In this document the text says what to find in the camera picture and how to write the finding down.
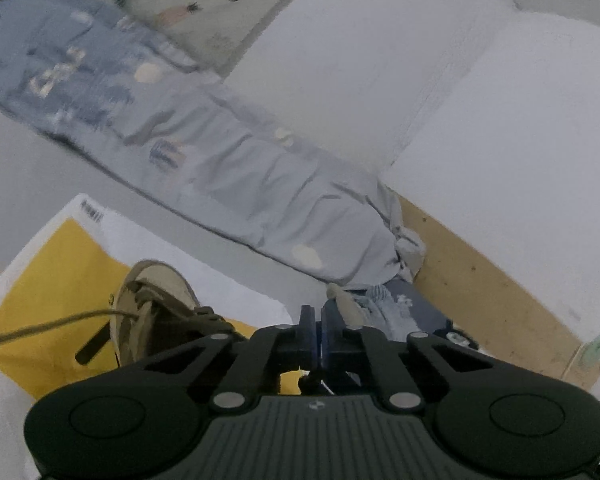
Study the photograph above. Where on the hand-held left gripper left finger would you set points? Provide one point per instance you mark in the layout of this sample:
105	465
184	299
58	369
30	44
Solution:
311	332

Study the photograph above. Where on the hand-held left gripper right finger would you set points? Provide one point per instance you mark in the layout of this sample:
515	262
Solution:
327	332

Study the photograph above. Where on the olive lace-up shoe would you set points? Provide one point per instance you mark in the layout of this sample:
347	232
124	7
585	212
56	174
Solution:
55	324

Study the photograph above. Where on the light blue jeans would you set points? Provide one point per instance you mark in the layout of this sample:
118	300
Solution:
410	310

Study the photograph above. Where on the grey-blue printed bed sheet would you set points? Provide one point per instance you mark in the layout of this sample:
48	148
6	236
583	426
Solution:
205	240

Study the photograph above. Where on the blue printed duvet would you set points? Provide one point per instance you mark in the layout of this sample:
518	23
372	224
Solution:
220	160

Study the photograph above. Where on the white and yellow mailing bag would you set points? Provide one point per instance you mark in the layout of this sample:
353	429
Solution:
55	270

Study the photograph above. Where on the pale green plastic item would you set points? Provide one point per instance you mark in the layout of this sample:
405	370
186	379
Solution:
597	347

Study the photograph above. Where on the pineapple print cloth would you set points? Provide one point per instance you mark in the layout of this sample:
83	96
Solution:
205	0

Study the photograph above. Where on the wooden bed frame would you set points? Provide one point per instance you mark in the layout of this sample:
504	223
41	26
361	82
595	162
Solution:
495	285

